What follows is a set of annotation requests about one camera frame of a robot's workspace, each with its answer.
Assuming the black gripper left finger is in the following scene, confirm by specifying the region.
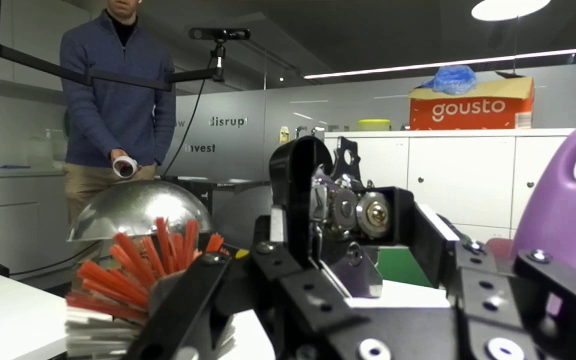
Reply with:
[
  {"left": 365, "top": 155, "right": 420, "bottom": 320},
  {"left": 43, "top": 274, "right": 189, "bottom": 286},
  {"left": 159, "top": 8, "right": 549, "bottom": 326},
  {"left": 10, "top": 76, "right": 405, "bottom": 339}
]
[{"left": 125, "top": 254, "right": 230, "bottom": 360}]

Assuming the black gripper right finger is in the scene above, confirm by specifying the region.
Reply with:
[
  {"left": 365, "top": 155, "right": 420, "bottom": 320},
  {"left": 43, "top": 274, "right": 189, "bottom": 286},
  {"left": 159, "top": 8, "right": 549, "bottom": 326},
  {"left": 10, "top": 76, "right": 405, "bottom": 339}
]
[{"left": 511, "top": 253, "right": 576, "bottom": 360}]

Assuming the clear utensil holder container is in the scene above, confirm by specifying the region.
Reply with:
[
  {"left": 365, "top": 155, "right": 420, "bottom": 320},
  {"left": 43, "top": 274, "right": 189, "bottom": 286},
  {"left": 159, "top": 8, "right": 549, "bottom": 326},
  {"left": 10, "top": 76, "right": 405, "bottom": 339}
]
[{"left": 63, "top": 318, "right": 235, "bottom": 360}]

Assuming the orange silicone brush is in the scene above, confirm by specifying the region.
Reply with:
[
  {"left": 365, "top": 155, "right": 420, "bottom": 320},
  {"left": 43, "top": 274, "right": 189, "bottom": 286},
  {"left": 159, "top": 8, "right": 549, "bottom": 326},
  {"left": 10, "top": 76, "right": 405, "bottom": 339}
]
[{"left": 65, "top": 219, "right": 226, "bottom": 325}]

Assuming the purple spatula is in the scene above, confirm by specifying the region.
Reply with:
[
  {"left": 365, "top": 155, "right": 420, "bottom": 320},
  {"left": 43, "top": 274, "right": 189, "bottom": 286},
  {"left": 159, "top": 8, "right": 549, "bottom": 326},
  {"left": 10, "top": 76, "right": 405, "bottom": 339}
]
[{"left": 511, "top": 130, "right": 576, "bottom": 271}]

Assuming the metal ladle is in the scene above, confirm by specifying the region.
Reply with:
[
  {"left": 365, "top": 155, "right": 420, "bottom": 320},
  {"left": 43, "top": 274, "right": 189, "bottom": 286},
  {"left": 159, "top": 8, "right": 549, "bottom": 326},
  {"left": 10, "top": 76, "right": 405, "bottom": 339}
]
[{"left": 67, "top": 181, "right": 211, "bottom": 243}]

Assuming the white cabinet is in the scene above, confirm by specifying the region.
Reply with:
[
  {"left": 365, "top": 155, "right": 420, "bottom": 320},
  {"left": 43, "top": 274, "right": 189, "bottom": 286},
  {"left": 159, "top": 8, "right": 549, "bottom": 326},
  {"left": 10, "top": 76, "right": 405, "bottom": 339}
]
[{"left": 324, "top": 128, "right": 569, "bottom": 243}]

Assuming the orange gousto cardboard box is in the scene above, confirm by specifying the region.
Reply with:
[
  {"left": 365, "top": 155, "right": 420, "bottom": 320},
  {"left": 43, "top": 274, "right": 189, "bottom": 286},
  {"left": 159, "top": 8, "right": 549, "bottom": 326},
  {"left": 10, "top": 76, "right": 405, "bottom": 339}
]
[{"left": 410, "top": 78, "right": 534, "bottom": 130}]

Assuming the person in blue sweater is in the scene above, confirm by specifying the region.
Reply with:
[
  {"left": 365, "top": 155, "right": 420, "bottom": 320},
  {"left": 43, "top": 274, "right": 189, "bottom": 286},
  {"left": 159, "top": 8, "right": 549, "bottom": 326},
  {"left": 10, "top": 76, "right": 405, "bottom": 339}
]
[{"left": 59, "top": 0, "right": 175, "bottom": 222}]

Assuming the camera on tripod arm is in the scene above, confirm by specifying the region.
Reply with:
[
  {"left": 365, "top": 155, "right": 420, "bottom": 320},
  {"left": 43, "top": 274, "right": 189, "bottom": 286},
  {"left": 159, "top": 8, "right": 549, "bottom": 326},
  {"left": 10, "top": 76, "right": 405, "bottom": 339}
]
[{"left": 168, "top": 28, "right": 250, "bottom": 84}]

